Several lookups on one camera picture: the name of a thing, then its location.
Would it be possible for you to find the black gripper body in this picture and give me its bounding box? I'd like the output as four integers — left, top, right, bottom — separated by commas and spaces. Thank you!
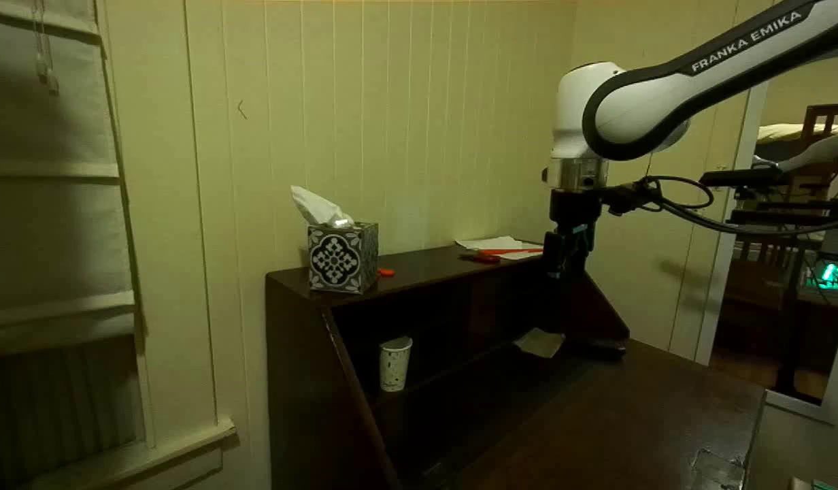
545, 191, 601, 279

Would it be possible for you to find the patterned tissue box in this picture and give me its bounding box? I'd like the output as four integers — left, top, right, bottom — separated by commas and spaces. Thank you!
292, 185, 377, 293

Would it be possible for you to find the wooden railing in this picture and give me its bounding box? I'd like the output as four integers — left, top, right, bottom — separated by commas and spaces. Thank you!
802, 103, 838, 139

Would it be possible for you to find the folded white paper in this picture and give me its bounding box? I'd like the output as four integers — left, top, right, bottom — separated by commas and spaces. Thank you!
515, 329, 567, 358

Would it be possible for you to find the beige roman window shade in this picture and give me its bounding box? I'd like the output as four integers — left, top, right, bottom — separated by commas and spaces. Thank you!
0, 0, 135, 355

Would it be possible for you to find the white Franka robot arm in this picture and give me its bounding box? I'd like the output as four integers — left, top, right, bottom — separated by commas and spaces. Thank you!
545, 0, 838, 278

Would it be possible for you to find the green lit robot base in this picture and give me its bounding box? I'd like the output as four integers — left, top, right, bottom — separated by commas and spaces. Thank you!
817, 261, 838, 291

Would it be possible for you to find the dark wooden secretary desk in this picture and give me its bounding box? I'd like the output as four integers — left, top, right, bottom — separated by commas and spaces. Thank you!
267, 246, 765, 490

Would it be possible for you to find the white paper cup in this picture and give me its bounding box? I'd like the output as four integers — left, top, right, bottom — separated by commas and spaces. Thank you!
377, 335, 414, 392

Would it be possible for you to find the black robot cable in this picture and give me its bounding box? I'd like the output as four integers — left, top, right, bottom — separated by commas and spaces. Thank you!
601, 173, 838, 242

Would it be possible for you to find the orange spatula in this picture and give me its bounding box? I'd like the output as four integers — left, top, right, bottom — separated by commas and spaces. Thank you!
460, 250, 542, 264

